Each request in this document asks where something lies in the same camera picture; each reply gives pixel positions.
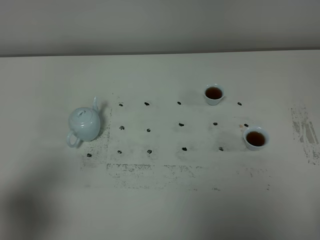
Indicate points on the light blue porcelain teapot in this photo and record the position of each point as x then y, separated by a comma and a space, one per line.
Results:
84, 125

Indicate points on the far light blue teacup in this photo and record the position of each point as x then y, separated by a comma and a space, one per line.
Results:
213, 94

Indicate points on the light blue teacup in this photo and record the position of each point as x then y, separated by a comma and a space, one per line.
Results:
213, 94
255, 138

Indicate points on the near light blue teacup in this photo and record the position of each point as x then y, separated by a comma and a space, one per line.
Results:
255, 138

